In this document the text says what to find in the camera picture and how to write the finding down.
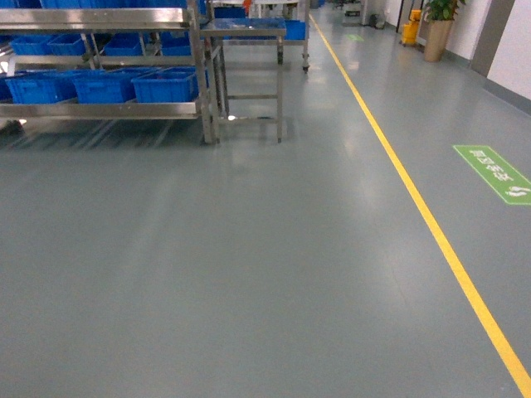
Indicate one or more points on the stainless steel table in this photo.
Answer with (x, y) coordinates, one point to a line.
(246, 32)

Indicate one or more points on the green floor sign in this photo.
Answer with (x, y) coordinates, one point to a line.
(507, 182)

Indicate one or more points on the empty blue bin front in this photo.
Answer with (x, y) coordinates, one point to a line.
(107, 88)

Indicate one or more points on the blue bin far left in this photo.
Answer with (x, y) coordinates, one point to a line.
(41, 88)

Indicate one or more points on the stainless steel shelf rack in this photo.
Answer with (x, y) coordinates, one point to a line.
(80, 38)

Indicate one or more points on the blue bin with red bags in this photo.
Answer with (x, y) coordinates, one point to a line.
(166, 87)

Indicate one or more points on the yellow mop bucket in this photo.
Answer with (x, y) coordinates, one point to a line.
(410, 30)

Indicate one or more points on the potted plant in gold pot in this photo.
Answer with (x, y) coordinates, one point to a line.
(439, 17)

